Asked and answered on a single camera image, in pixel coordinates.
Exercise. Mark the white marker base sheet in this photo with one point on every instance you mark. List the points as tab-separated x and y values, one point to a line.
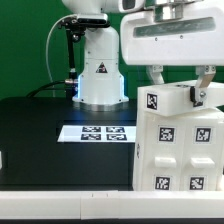
101	134

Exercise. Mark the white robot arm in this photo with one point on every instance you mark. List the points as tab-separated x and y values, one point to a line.
101	85

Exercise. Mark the white front fence bar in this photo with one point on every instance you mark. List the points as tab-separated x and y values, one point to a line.
87	205

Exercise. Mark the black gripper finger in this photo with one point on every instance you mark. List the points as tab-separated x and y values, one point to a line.
198	92
154	73

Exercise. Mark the white cabinet top block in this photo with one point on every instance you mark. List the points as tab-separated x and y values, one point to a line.
174	98

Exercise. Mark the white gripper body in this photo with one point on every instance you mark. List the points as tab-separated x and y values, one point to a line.
196	39

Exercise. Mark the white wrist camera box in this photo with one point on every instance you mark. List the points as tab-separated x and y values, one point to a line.
131	5

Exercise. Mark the short white door panel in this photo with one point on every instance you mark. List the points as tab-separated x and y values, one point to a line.
202	155

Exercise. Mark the white cabinet body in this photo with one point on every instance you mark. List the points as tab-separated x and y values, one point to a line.
144	120

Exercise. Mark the long white door panel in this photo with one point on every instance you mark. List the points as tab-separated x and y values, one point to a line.
164	151

